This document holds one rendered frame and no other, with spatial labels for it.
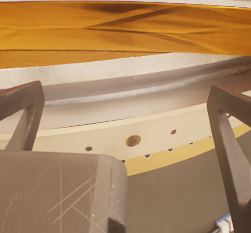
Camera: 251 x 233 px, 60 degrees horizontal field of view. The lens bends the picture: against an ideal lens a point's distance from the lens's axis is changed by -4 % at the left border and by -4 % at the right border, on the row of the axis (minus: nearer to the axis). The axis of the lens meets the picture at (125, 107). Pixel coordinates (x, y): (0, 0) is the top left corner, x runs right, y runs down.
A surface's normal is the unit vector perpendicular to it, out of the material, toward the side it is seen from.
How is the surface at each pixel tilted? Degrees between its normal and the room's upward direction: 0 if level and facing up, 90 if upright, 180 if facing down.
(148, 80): 90
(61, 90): 90
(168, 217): 62
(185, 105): 0
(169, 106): 0
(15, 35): 90
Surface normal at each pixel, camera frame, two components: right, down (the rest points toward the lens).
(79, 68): 0.22, 0.59
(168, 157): 0.32, 0.13
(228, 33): -0.02, 0.61
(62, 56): 0.02, -0.79
